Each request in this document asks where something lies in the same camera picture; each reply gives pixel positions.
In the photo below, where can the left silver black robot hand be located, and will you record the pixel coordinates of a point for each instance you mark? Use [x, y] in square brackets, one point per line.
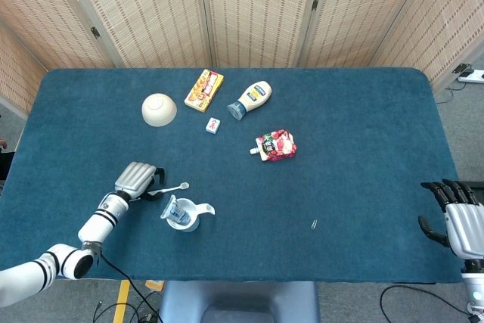
[134, 179]

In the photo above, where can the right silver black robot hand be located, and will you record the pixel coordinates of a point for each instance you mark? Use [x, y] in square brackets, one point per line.
[469, 232]

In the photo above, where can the white toothbrush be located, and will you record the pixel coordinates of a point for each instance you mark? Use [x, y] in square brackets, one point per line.
[174, 188]

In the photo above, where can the blue white toothpaste tube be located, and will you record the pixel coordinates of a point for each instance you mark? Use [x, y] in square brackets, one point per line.
[174, 211]

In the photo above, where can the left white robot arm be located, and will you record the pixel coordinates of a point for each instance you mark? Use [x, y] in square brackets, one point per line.
[98, 224]

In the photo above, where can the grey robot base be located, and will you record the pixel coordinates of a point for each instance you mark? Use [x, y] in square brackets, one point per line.
[238, 300]

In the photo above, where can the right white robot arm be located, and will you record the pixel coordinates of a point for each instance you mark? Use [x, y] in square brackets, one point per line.
[474, 289]

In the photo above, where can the beige upturned bowl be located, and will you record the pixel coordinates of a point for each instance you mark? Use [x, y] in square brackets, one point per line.
[159, 110]

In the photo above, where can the small white mahjong tile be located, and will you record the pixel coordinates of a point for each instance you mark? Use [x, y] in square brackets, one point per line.
[213, 125]

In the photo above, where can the yellow snack box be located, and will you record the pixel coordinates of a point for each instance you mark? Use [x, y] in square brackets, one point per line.
[204, 90]

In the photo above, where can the bystander skin patch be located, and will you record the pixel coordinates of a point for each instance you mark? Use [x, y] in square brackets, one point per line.
[2, 144]

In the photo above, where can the blue tablecloth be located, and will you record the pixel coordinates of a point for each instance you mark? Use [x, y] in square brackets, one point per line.
[340, 187]

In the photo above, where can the mayonnaise squeeze bottle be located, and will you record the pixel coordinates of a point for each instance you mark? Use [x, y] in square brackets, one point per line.
[253, 97]

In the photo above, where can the red spout pouch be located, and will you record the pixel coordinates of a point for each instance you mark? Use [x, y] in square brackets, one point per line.
[276, 145]

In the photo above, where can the black screen hinge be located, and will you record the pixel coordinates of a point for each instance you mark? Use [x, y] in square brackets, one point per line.
[95, 32]
[315, 4]

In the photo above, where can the metal paper clip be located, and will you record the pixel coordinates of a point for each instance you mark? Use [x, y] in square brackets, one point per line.
[314, 224]

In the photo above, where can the white power strip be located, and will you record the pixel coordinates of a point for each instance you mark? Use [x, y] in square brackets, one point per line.
[474, 76]

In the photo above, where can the black plug adapter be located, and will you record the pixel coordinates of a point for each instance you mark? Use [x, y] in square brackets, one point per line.
[462, 69]

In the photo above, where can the bamboo folding screen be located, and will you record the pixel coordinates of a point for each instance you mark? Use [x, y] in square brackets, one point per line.
[257, 9]

